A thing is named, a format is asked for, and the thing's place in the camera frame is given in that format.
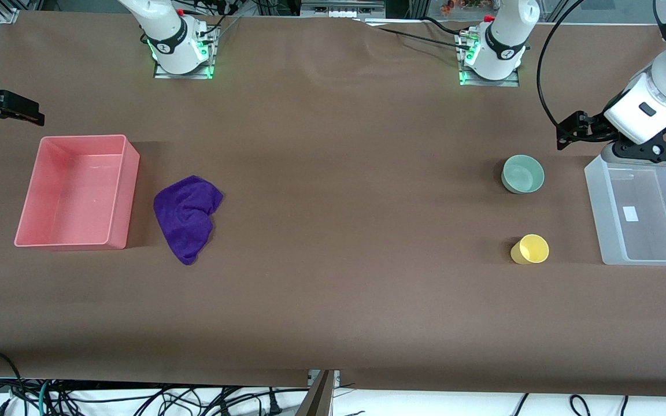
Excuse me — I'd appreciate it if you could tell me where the yellow plastic cup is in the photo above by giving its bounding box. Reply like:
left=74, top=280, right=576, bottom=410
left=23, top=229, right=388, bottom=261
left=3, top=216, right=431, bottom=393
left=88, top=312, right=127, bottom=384
left=510, top=234, right=550, bottom=265

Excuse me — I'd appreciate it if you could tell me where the clear plastic bin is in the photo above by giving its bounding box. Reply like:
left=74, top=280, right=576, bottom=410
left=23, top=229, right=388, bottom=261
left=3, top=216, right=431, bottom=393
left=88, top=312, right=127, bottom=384
left=584, top=155, right=666, bottom=267

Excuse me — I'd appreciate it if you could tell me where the pale green bowl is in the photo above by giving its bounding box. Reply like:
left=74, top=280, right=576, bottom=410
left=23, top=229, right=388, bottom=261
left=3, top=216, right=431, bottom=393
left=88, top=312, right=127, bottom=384
left=501, top=155, right=545, bottom=194

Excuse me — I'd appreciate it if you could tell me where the purple microfibre cloth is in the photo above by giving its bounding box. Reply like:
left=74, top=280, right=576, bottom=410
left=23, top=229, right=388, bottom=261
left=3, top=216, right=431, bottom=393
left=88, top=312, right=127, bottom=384
left=153, top=175, right=224, bottom=266

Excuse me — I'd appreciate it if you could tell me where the brown table cover sheet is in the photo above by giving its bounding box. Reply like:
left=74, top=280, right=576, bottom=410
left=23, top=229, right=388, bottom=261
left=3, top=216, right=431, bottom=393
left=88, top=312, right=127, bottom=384
left=0, top=10, right=666, bottom=399

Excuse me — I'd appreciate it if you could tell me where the green cable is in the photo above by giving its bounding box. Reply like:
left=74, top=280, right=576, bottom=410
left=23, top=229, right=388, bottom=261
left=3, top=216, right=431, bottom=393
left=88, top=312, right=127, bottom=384
left=37, top=380, right=54, bottom=416

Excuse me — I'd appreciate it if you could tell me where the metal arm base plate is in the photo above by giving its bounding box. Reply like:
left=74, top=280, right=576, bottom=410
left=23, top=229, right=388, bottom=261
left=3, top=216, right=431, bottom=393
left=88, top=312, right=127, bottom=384
left=153, top=26, right=219, bottom=80
left=458, top=29, right=520, bottom=88

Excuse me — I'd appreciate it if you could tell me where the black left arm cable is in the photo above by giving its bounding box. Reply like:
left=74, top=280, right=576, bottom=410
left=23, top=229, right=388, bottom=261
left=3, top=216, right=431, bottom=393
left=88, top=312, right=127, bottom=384
left=537, top=0, right=586, bottom=131

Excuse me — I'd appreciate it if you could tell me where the pink plastic bin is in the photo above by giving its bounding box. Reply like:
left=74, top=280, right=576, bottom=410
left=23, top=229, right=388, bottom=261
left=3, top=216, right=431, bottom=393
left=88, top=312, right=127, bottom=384
left=14, top=135, right=140, bottom=250

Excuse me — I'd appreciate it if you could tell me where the grey electronics box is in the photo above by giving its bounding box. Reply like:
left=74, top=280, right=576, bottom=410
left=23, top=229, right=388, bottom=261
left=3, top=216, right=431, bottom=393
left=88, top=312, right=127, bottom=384
left=300, top=0, right=387, bottom=19

